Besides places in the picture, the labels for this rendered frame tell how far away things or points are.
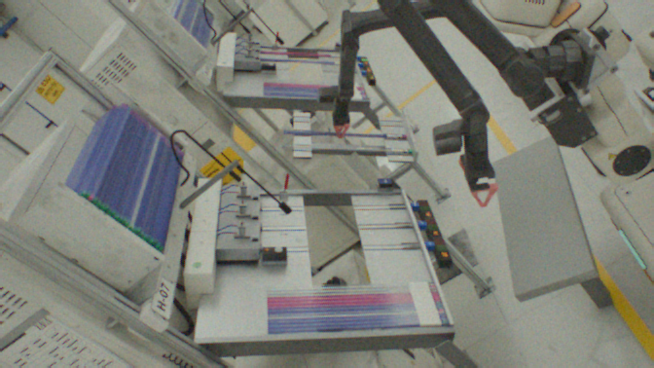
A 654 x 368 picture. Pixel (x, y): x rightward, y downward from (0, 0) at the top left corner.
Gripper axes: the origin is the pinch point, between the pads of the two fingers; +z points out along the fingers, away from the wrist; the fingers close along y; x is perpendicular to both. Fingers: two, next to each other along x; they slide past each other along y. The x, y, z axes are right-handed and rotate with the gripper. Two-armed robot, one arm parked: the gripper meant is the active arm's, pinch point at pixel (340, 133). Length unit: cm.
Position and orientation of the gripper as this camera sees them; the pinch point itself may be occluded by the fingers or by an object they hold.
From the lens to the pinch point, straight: 230.8
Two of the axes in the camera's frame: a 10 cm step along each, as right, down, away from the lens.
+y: 0.5, 6.0, -8.0
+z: -0.7, 8.0, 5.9
